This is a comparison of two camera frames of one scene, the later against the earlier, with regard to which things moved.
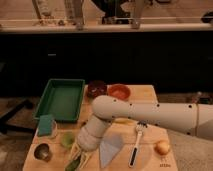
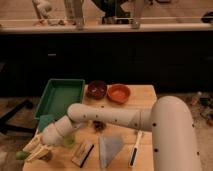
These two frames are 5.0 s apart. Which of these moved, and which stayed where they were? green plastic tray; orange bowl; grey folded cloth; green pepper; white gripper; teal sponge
Moved: white gripper; green pepper
Stayed: grey folded cloth; teal sponge; orange bowl; green plastic tray
